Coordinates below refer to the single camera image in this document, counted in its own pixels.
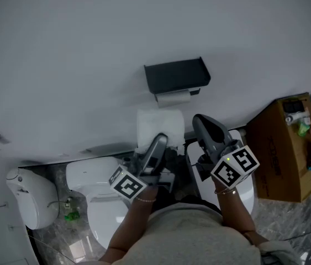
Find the white square-lid toilet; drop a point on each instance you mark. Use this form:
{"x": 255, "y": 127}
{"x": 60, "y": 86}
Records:
{"x": 245, "y": 195}

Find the white toilet paper roll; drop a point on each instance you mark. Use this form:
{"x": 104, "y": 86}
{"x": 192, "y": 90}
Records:
{"x": 158, "y": 120}

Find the thin gold bangle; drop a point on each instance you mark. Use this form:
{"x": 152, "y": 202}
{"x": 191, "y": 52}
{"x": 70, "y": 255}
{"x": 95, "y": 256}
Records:
{"x": 221, "y": 190}

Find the person's black trousers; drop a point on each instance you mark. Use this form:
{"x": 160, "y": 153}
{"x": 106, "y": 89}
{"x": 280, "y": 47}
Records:
{"x": 169, "y": 200}

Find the green packet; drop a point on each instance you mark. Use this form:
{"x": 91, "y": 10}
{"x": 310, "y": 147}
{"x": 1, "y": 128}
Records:
{"x": 303, "y": 128}

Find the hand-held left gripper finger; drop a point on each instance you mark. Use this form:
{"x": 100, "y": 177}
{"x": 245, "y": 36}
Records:
{"x": 156, "y": 150}

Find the black wall paper holder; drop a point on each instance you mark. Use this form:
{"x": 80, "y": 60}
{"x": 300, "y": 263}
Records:
{"x": 174, "y": 73}

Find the person's right forearm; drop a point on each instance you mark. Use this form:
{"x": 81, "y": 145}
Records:
{"x": 232, "y": 211}

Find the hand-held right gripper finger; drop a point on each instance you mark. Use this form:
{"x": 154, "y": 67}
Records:
{"x": 218, "y": 134}
{"x": 203, "y": 139}

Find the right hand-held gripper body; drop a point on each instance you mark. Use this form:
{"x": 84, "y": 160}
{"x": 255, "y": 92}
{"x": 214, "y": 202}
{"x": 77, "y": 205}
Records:
{"x": 232, "y": 172}

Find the white round-lid toilet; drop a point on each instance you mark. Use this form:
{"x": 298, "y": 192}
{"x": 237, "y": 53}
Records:
{"x": 94, "y": 172}

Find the large brown cardboard box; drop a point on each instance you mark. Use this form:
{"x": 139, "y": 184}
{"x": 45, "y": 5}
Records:
{"x": 276, "y": 161}

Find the person's left forearm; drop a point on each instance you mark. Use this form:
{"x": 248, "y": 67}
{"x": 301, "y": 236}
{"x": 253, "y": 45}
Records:
{"x": 133, "y": 222}

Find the black square pad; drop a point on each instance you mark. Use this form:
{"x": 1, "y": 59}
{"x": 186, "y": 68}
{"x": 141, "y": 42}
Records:
{"x": 288, "y": 107}
{"x": 298, "y": 106}

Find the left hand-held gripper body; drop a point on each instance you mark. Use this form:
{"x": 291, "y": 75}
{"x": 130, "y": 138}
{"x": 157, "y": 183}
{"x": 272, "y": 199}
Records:
{"x": 127, "y": 186}

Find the white wall urinal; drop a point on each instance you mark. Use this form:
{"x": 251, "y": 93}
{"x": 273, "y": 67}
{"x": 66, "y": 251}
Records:
{"x": 31, "y": 200}

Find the person's grey shirt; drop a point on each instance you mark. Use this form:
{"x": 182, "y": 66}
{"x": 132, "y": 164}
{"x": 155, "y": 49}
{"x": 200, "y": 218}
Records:
{"x": 194, "y": 239}

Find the green plastic bottle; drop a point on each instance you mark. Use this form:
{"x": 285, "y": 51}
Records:
{"x": 71, "y": 216}

